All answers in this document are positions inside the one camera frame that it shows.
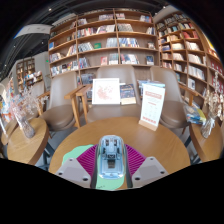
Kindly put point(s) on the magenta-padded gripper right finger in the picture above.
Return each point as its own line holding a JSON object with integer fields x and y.
{"x": 136, "y": 160}

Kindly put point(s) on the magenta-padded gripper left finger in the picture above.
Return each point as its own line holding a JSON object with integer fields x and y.
{"x": 85, "y": 161}

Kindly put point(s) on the transparent computer mouse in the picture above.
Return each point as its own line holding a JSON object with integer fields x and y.
{"x": 111, "y": 156}

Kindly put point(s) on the green blob-shaped mouse pad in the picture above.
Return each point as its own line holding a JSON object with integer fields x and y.
{"x": 75, "y": 154}

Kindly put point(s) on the white sign on wooden base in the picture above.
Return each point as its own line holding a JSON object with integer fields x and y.
{"x": 152, "y": 105}

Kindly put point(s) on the round wooden side table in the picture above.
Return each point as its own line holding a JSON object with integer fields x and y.
{"x": 26, "y": 146}
{"x": 208, "y": 146}

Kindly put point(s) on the brown padded chair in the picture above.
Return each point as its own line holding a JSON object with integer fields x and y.
{"x": 171, "y": 103}
{"x": 61, "y": 103}
{"x": 113, "y": 70}

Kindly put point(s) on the dark cover book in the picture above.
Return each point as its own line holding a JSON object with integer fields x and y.
{"x": 128, "y": 94}

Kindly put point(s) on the white framed picture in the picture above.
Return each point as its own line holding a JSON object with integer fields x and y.
{"x": 106, "y": 91}

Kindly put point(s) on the colourful book stack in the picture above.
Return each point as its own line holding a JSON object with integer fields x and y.
{"x": 195, "y": 115}

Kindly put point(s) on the light blue book stack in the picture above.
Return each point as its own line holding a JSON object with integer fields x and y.
{"x": 146, "y": 82}

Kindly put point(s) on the small distant bookshelf unit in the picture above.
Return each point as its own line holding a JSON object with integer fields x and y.
{"x": 26, "y": 71}

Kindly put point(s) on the tall wooden bookshelf unit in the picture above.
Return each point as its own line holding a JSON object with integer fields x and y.
{"x": 186, "y": 46}

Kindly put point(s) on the wide wooden bookshelf unit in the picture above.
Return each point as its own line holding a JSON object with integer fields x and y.
{"x": 100, "y": 33}

